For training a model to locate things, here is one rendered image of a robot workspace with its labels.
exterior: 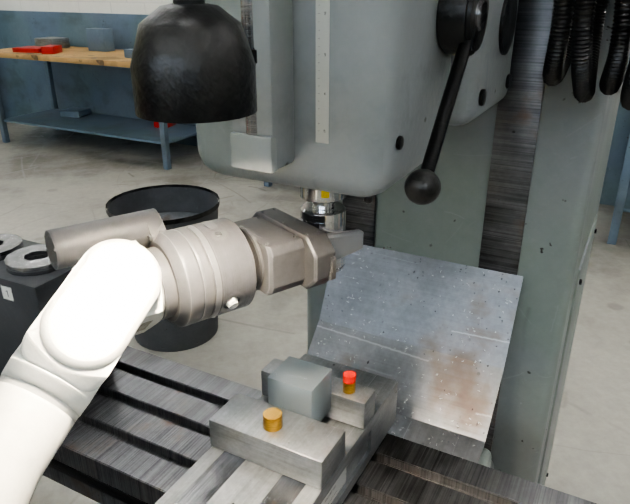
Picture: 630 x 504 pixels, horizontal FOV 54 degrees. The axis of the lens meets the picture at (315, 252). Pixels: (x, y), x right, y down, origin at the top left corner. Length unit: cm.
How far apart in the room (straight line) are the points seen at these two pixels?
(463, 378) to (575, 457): 140
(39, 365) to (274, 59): 28
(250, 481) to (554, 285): 54
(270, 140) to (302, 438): 36
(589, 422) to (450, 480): 173
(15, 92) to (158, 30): 766
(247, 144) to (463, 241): 57
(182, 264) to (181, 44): 23
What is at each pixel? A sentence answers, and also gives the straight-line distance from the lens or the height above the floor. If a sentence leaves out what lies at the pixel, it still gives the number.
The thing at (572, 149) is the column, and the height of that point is 127.
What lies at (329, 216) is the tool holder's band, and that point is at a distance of 62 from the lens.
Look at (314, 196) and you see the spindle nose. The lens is 61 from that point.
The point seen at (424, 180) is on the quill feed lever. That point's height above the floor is 134.
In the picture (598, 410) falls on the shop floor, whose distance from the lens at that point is 263.
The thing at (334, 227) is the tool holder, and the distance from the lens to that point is 63.
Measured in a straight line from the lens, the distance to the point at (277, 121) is 50.
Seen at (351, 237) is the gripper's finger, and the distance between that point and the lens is 63.
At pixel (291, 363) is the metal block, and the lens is 77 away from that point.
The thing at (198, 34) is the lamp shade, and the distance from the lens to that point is 35.
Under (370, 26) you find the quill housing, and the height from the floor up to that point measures 145.
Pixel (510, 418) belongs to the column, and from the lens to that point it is 114.
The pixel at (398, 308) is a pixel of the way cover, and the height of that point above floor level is 98.
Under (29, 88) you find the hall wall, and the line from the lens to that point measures 780.
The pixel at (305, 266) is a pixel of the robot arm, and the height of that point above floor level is 123.
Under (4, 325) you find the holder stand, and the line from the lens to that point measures 104.
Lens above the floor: 148
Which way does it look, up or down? 24 degrees down
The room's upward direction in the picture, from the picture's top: straight up
